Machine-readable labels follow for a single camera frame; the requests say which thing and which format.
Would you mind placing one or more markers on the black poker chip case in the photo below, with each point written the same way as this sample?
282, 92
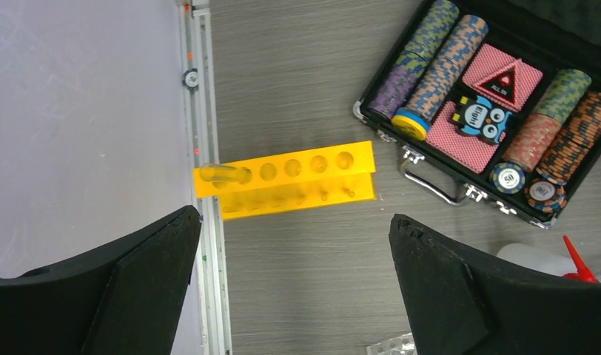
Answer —
494, 100

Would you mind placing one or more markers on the yellow test tube rack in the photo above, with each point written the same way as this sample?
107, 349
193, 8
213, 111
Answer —
306, 179

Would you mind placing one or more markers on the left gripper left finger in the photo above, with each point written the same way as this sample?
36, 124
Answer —
124, 297

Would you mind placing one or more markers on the white squeeze bottle red cap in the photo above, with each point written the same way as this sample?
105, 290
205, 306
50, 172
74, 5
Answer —
571, 266

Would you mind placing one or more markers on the clear plastic well plate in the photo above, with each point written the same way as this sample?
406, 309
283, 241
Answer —
399, 345

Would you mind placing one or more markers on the clear test tube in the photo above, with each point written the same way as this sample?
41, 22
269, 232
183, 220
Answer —
219, 173

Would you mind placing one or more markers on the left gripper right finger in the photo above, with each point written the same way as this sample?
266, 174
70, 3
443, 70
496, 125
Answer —
460, 300

